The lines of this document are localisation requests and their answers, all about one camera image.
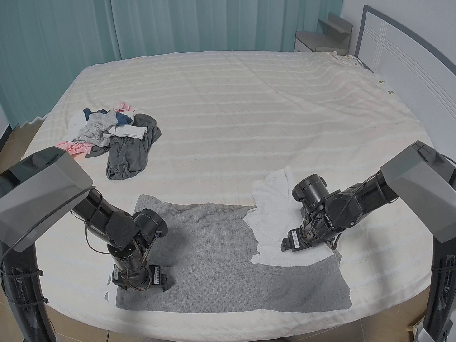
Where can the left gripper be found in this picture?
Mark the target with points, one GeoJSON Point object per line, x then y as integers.
{"type": "Point", "coordinates": [130, 267]}

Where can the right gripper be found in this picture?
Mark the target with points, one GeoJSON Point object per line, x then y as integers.
{"type": "Point", "coordinates": [317, 237]}

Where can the grey and white sweater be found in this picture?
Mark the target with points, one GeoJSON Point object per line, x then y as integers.
{"type": "Point", "coordinates": [213, 244]}

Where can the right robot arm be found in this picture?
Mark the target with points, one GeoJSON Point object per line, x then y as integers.
{"type": "Point", "coordinates": [409, 176]}

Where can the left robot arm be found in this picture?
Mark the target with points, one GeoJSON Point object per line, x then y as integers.
{"type": "Point", "coordinates": [42, 191]}

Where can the pile of clothes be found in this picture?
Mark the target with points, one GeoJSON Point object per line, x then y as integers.
{"type": "Point", "coordinates": [98, 125]}

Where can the dark grey garment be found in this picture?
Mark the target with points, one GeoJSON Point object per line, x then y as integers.
{"type": "Point", "coordinates": [128, 151]}

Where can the wooden framed white panel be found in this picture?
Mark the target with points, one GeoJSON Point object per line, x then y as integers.
{"type": "Point", "coordinates": [418, 335]}

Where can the bed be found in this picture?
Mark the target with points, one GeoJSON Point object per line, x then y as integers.
{"type": "Point", "coordinates": [249, 102]}

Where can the grey bedside table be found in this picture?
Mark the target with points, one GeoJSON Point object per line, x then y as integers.
{"type": "Point", "coordinates": [320, 39]}

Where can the blue-green curtain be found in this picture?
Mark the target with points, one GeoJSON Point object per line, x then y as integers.
{"type": "Point", "coordinates": [213, 9]}
{"type": "Point", "coordinates": [53, 30]}

